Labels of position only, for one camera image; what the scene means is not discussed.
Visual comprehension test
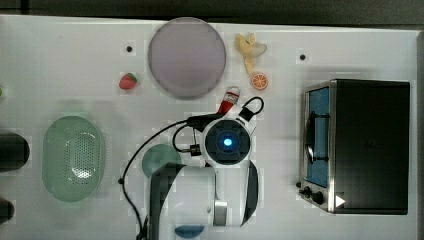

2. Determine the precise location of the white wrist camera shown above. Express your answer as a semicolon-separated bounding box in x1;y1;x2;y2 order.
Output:
236;107;258;134

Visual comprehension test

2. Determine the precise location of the large pink strawberry toy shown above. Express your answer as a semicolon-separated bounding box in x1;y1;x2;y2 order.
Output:
119;73;137;90

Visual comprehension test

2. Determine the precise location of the black frying pan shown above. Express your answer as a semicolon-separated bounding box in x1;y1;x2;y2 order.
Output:
0;133;30;172

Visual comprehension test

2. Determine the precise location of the peeled toy banana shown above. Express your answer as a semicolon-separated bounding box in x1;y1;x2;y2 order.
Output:
234;33;267;75

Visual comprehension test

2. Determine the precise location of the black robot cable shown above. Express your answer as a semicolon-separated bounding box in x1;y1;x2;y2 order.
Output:
118;96;265;240

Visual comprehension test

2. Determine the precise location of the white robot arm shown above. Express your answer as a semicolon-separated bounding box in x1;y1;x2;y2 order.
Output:
147;114;259;240

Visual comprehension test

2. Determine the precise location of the silver toaster oven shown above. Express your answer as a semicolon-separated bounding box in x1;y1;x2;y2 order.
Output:
296;79;410;215

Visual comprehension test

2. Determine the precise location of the red ketchup bottle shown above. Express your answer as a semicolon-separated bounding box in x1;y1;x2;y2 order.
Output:
217;86;241;114

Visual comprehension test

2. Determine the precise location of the green plastic strainer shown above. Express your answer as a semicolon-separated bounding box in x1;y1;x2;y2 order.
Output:
42;116;105;202

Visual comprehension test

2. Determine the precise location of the grey round plate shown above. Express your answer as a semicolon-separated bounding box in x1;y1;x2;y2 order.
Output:
148;17;226;99

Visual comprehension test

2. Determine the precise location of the orange slice toy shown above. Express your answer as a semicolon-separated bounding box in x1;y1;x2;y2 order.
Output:
251;72;268;90

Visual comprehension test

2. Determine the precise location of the green mug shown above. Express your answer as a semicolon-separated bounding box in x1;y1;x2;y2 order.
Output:
141;144;182;178

